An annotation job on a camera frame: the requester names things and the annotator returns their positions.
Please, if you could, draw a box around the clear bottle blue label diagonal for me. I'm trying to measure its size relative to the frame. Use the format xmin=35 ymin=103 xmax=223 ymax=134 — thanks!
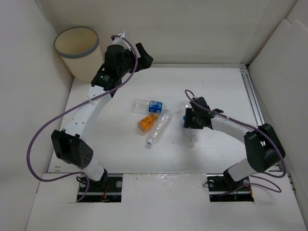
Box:
xmin=180 ymin=102 xmax=198 ymax=143

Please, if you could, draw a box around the clear bottle white cap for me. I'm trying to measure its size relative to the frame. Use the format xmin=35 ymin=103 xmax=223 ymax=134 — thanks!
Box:
xmin=146 ymin=111 xmax=173 ymax=145

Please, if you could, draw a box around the orange bottle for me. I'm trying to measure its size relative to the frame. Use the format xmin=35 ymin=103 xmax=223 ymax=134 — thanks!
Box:
xmin=138 ymin=113 xmax=159 ymax=132

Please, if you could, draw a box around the clear bottle blue label horizontal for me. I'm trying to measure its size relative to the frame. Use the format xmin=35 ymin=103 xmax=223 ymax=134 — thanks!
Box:
xmin=132 ymin=98 xmax=170 ymax=114

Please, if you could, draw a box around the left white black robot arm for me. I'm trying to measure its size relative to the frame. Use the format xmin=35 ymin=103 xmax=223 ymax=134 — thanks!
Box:
xmin=51 ymin=43 xmax=153 ymax=191

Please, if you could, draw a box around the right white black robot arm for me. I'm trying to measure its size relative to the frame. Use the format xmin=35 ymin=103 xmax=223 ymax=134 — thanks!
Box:
xmin=184 ymin=97 xmax=285 ymax=190

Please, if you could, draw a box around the cream bin with grey rim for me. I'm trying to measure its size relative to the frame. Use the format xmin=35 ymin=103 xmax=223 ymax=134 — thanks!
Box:
xmin=54 ymin=27 xmax=103 ymax=83

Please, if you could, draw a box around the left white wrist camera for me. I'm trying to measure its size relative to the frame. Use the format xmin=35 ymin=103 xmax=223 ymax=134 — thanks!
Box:
xmin=112 ymin=31 xmax=131 ymax=51

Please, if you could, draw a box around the aluminium rail right side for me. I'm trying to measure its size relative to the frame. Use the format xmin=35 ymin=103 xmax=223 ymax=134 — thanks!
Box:
xmin=239 ymin=64 xmax=264 ymax=125

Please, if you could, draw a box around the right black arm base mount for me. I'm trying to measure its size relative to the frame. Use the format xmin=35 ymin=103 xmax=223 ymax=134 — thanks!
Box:
xmin=203 ymin=174 xmax=254 ymax=202

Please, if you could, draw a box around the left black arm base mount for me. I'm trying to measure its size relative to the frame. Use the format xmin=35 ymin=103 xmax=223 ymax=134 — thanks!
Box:
xmin=76 ymin=174 xmax=123 ymax=203

